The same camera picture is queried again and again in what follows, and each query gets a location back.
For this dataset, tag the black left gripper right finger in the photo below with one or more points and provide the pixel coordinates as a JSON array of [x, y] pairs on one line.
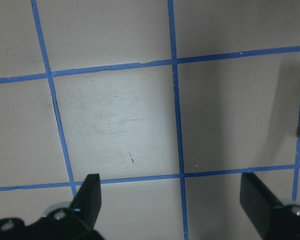
[[257, 200]]

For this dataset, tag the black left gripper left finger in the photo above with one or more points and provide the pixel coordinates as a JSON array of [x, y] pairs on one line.
[[87, 202]]

